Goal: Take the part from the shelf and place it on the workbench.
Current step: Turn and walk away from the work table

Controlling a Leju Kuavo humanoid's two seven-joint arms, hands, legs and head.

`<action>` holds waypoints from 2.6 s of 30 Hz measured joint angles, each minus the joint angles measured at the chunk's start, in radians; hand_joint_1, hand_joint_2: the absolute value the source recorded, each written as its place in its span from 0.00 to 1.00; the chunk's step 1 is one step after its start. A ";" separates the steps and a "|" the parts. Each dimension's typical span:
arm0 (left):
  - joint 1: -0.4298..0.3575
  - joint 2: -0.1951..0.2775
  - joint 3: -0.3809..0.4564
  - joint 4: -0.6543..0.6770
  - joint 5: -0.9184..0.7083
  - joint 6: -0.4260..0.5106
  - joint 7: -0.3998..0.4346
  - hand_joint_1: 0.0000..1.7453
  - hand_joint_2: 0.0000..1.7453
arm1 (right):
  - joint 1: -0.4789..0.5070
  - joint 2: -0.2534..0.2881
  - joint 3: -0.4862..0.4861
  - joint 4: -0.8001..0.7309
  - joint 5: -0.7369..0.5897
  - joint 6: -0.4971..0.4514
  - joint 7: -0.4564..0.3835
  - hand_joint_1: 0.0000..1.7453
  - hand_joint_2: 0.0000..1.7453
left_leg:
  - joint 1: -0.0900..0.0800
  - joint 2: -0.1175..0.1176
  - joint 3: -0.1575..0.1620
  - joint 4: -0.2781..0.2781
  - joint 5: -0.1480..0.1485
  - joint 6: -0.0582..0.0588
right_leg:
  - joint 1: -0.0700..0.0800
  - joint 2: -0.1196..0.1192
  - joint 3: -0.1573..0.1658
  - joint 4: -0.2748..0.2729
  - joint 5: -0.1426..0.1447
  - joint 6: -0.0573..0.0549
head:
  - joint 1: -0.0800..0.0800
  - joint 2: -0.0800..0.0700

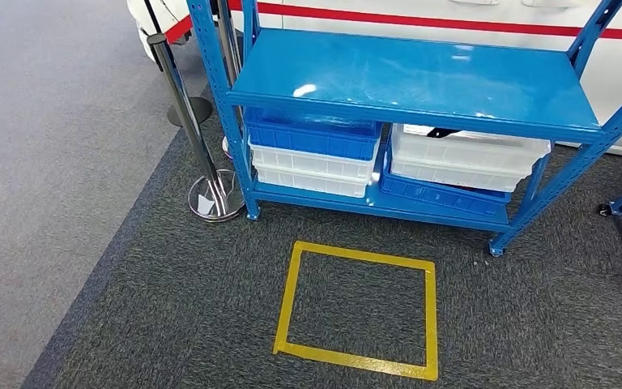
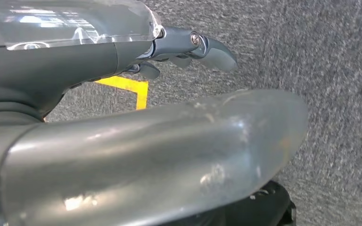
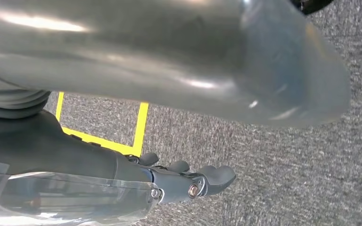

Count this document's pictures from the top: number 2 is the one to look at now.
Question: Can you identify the black robot leg part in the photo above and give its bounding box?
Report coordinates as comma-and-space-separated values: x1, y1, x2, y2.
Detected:
165, 180, 297, 226

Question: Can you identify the yellow floor tape square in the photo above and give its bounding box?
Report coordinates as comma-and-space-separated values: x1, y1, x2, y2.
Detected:
95, 75, 149, 110

